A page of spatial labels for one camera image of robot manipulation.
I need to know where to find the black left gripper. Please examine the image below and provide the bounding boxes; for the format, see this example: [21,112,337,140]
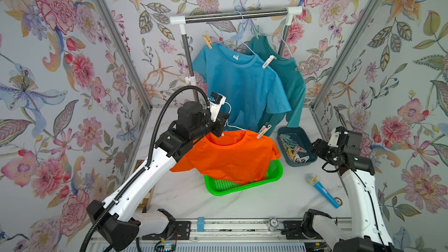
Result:
[188,111,231,141]

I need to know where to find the orange garment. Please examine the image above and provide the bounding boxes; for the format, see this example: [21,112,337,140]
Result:
[170,130,281,185]

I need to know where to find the blue garment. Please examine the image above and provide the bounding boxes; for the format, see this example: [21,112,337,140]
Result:
[192,44,292,131]

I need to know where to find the pale pink clothespin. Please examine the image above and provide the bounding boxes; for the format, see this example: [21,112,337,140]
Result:
[257,122,272,139]

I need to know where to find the beige yellow clothespin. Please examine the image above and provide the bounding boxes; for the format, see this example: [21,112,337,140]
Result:
[203,32,212,49]

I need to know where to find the teal embroidered t-shirt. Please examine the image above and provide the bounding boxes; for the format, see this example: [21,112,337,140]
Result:
[249,36,306,137]

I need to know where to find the light blue wire hanger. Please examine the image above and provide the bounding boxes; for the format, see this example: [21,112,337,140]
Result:
[219,11,256,55]

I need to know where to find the mint green clothespin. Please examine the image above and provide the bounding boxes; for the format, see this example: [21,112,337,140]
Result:
[253,28,263,40]

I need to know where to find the mint green wire hanger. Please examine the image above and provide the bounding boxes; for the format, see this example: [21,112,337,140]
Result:
[278,8,293,58]

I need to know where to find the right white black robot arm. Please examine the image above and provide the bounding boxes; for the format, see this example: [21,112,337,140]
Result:
[301,127,401,252]

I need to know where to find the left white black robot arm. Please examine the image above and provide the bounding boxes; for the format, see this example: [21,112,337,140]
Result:
[80,85,229,252]

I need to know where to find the blue toy microphone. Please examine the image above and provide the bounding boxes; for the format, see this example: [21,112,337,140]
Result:
[305,173,340,208]

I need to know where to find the dark teal clothespin bin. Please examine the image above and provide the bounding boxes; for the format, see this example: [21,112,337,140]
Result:
[277,127,317,168]

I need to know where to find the bright green plastic tray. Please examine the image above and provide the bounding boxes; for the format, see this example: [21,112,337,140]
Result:
[204,160,283,196]

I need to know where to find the wooden chessboard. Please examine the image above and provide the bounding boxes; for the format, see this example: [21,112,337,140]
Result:
[134,160,155,210]

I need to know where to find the metal clothes rack white joints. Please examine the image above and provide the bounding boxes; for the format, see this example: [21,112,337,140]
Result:
[169,6,303,106]

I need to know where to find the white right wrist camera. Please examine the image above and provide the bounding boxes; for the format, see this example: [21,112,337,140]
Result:
[328,131,341,148]

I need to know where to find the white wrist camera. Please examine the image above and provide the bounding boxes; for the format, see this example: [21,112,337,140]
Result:
[209,92,226,122]
[328,131,341,148]

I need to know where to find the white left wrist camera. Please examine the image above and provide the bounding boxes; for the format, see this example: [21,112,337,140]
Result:
[209,92,226,122]

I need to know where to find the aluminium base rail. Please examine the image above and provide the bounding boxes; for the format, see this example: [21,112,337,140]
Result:
[125,217,330,252]

